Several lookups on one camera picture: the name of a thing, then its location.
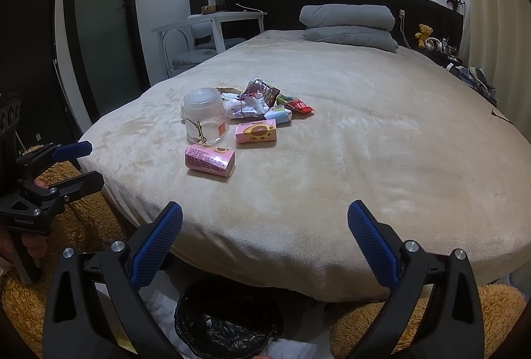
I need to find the pink carton box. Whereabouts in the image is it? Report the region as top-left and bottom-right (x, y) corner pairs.
(185, 144), (235, 178)

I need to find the clear plastic jar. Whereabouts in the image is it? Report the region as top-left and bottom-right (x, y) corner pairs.
(181, 88), (227, 146)

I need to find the green candy wrapper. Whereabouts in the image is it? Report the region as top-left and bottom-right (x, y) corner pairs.
(276, 93), (295, 105)

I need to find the black trash bin bag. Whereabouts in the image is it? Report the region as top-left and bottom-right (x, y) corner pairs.
(174, 293), (277, 358)

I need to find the left hand bare skin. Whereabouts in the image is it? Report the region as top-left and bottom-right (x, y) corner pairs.
(0, 177), (50, 267)

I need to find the dark glass door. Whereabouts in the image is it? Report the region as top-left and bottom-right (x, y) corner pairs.
(63, 0), (149, 122)

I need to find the pink yellow snack box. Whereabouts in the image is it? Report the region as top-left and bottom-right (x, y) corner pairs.
(235, 119), (277, 144)

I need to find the grey cushioned chair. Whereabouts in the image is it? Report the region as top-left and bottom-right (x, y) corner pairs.
(162, 26), (217, 77)

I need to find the white crumpled wrapper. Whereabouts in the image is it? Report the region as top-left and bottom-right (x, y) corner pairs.
(221, 92), (270, 120)

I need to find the brown paper bag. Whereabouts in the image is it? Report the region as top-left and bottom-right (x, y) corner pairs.
(216, 87), (242, 95)

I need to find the light blue small packet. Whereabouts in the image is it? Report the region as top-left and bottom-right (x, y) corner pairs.
(264, 106), (292, 125)

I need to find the red candy wrapper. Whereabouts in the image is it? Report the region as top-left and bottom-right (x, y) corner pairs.
(284, 99), (314, 114)

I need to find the dark foil snack wrapper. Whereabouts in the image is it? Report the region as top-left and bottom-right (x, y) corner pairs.
(240, 78), (280, 108)

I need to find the white side table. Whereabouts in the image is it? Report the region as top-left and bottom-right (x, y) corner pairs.
(151, 10), (268, 78)

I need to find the pile of clothes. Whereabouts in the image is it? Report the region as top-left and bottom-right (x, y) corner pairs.
(446, 63), (497, 106)

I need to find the lower grey pillow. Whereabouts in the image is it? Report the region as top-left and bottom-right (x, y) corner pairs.
(303, 26), (399, 52)

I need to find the grey pillow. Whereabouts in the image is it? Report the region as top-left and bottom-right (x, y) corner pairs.
(303, 26), (399, 52)
(299, 4), (395, 32)

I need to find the yellow teddy bear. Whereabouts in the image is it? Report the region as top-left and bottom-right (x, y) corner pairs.
(415, 24), (433, 49)

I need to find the upper grey pillow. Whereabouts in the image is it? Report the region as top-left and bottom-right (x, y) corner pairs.
(299, 4), (395, 32)

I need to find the black headboard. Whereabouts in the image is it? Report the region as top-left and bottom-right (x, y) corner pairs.
(189, 0), (464, 47)

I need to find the cream curtain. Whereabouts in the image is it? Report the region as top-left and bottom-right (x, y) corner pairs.
(460, 0), (530, 136)

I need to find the small black plant figure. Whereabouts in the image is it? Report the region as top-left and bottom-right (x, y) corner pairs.
(446, 0), (466, 14)

